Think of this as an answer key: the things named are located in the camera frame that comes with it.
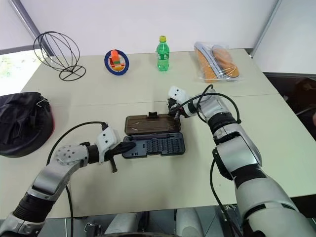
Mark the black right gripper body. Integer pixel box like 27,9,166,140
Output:
166,97,185,117

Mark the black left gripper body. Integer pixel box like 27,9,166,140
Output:
104,141,124,162

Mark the dark screwdriver bit case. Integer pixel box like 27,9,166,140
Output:
122,111,186,160

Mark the dark pen-shaped screwdriver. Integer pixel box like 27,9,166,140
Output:
127,134,177,141

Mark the green plastic bottle yellow cap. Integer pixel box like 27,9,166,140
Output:
156,35,171,73

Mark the orange grey shoe insole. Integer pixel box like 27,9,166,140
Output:
194,41,224,83
211,44,240,79

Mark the clear plastic insole bag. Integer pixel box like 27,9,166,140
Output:
192,41,245,83

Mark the blue tape roll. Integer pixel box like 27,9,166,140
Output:
104,49,131,76

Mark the orange toy block figure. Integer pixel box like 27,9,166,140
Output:
109,50,125,73

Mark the black fabric bag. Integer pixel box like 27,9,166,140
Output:
0,91,55,158

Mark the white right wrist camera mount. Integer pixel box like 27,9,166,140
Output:
167,85,191,107

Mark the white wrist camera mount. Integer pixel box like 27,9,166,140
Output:
167,85,191,107
95,127,121,165

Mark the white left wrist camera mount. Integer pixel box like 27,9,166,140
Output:
95,127,121,165

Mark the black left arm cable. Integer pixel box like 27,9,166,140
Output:
46,120,109,237

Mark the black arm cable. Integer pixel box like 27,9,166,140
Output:
46,120,109,237
176,84,242,237

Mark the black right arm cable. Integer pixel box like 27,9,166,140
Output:
176,84,242,237

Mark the grey slanted window frame bar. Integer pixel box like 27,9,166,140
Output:
9,0,55,58
251,0,282,59

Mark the black wire head-shaped stand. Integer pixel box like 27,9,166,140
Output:
33,31,87,81

